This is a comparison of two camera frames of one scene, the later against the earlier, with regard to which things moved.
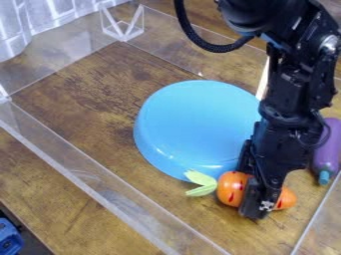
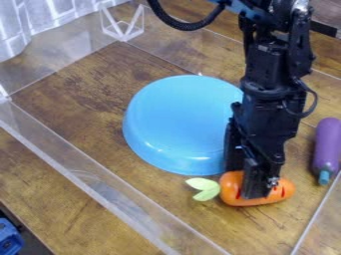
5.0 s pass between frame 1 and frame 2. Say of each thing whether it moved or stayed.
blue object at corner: stayed
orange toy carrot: moved
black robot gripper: moved
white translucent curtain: stayed
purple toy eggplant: stayed
